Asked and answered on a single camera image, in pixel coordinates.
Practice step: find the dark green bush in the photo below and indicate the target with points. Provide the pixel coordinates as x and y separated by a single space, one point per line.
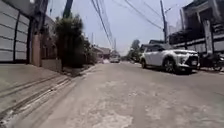
70 40

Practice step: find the sloped concrete pavement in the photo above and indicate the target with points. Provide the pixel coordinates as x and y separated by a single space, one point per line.
26 76

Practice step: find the vehicle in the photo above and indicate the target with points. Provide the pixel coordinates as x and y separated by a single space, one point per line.
115 59

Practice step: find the white fence with pillars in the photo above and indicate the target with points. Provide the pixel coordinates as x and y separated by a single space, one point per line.
218 45

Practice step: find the low building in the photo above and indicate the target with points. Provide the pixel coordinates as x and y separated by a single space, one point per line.
101 51

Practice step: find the thin utility pole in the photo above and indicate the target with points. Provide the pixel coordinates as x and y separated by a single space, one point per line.
163 20

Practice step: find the multi-storey building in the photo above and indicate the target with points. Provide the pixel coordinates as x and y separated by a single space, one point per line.
200 13

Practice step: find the dark utility pole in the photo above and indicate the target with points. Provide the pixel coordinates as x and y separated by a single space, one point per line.
68 8

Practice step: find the grey asphalt road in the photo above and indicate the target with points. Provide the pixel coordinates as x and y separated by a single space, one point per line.
140 100

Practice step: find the tree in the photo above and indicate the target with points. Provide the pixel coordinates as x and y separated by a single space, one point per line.
135 46

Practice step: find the white car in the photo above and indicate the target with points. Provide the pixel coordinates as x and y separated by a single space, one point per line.
160 56

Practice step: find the white panelled fence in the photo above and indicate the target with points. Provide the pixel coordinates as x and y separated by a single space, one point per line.
13 36

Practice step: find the motorcycle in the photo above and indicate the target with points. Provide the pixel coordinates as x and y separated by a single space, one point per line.
213 61

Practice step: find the tan gate pillar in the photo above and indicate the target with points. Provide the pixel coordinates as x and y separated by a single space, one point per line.
36 50

